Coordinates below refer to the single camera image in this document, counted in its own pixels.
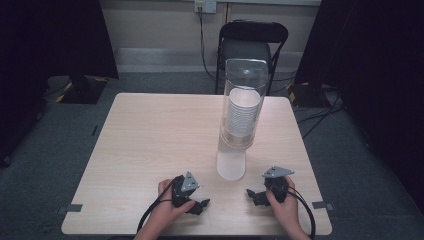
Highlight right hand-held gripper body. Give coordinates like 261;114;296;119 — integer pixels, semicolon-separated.
261;165;296;204

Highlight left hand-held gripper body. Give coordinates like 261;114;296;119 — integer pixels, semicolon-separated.
170;171;201;208

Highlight person's left hand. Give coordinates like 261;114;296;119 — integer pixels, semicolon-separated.
156;178;198;232

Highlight person's right hand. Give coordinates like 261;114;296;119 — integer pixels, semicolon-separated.
265;175;301;232

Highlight grey tape strip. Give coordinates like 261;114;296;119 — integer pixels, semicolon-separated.
311;200;335;211
56;203;84;215

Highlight clear plastic cup dispenser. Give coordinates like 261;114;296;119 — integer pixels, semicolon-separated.
216;57;270;182

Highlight stack of white paper cups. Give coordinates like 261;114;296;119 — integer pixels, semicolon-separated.
224;86;262;140

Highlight black stand base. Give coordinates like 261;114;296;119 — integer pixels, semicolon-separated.
55;75;110;105
285;81;335;109

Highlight black folding chair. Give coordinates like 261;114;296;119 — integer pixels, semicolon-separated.
214;19;290;96

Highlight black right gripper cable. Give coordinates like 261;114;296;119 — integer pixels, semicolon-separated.
287;185;317;240

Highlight black floor cables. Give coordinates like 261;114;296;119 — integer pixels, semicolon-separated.
295;87;347;140

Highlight black wall socket cable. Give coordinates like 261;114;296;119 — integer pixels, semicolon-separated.
198;6;218;82

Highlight white wall socket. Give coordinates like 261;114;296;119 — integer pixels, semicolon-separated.
194;0;218;15

